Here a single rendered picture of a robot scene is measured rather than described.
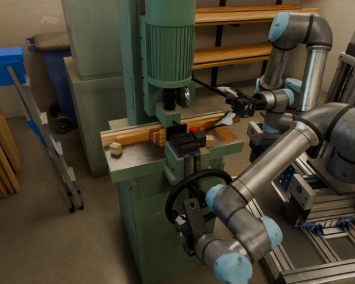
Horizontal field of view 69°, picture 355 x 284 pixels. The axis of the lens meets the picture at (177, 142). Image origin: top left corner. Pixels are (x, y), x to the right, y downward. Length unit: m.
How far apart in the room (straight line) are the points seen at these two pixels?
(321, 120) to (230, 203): 0.34
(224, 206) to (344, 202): 0.77
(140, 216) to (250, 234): 0.66
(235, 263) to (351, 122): 0.46
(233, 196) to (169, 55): 0.53
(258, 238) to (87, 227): 1.52
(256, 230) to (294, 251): 1.07
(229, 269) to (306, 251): 1.18
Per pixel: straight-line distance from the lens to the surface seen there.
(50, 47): 2.70
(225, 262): 0.63
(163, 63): 0.97
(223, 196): 0.74
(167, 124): 1.10
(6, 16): 3.31
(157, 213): 1.25
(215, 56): 3.54
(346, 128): 0.79
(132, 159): 1.05
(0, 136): 2.48
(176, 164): 0.96
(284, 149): 0.78
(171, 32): 0.94
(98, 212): 2.10
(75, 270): 1.86
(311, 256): 1.77
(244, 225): 0.69
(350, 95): 1.39
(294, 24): 1.23
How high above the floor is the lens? 1.54
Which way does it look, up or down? 34 degrees down
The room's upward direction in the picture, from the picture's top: 2 degrees clockwise
